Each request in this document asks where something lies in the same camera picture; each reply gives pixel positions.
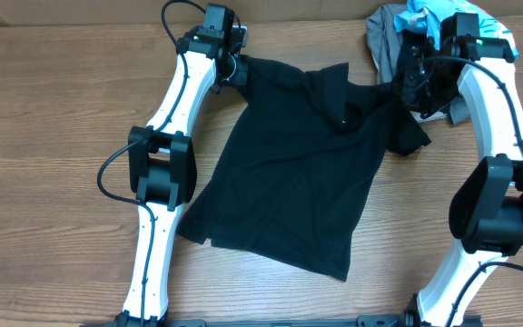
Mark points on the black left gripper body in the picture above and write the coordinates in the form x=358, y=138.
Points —
x=231, y=72

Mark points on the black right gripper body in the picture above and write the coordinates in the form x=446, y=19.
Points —
x=434, y=90

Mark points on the black polo shirt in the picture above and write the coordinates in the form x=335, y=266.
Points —
x=294, y=176

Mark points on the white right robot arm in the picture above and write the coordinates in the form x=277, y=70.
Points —
x=486, y=213

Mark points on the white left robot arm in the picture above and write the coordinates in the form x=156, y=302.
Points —
x=162, y=167

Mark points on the black folded garment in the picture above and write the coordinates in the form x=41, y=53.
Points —
x=410, y=49

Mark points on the white beige folded garment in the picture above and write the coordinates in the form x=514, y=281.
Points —
x=437, y=116

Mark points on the grey folded garment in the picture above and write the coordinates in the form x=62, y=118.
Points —
x=384, y=42

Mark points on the light blue printed shirt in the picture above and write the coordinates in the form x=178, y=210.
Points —
x=425, y=16

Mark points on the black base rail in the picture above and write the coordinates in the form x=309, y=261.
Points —
x=390, y=320

